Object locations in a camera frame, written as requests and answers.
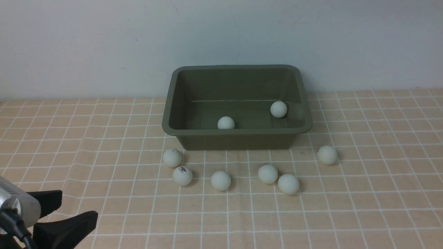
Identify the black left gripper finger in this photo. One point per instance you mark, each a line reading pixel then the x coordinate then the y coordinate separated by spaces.
pixel 65 234
pixel 49 201

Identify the white ball bin corner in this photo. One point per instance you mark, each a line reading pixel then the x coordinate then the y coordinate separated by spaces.
pixel 278 109

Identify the olive green plastic bin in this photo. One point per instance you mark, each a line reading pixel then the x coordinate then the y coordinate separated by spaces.
pixel 198 96

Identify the white ball with logo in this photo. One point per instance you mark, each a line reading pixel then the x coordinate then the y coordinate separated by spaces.
pixel 182 176

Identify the white ball marked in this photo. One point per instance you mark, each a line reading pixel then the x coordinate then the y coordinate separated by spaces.
pixel 226 123

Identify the plain white ball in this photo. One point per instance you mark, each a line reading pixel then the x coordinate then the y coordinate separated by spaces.
pixel 172 158

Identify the beige checkered tablecloth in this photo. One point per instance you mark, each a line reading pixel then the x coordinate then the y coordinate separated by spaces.
pixel 383 192

